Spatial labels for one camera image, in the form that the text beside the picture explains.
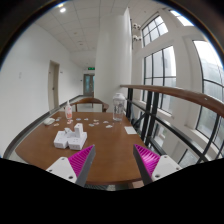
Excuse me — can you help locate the white paper sheet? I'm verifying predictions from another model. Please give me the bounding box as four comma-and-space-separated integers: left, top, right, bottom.
124, 126, 137, 134

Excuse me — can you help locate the green exit sign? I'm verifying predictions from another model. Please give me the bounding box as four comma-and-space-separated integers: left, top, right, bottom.
88, 67, 95, 71

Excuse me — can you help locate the beige door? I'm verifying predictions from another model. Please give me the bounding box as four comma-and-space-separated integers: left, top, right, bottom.
48, 61, 60, 110

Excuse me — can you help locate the white power strip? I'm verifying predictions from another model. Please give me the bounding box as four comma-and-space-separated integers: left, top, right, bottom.
53, 131, 87, 150

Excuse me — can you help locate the white charger plug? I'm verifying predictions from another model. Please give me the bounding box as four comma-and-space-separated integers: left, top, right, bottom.
74, 123, 83, 138

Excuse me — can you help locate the small white sanitizer bottle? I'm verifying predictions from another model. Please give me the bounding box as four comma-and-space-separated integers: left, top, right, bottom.
65, 101, 72, 119

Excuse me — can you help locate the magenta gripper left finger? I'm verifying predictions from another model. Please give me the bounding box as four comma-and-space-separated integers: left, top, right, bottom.
47, 145, 96, 187

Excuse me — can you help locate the wooden handrail with black railing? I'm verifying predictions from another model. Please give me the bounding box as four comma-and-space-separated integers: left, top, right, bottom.
123, 84, 224, 167

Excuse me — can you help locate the white device on table edge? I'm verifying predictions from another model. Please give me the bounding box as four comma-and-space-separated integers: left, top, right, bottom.
43, 118, 55, 126

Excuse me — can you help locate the clear plastic water bottle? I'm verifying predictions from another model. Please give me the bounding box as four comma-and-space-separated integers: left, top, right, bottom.
113, 93, 125, 121

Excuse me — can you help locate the wooden chair back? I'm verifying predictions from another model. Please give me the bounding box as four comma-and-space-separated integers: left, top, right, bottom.
71, 97, 109, 112

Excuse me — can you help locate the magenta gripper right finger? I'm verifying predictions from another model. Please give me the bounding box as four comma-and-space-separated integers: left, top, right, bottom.
133, 144, 181, 185

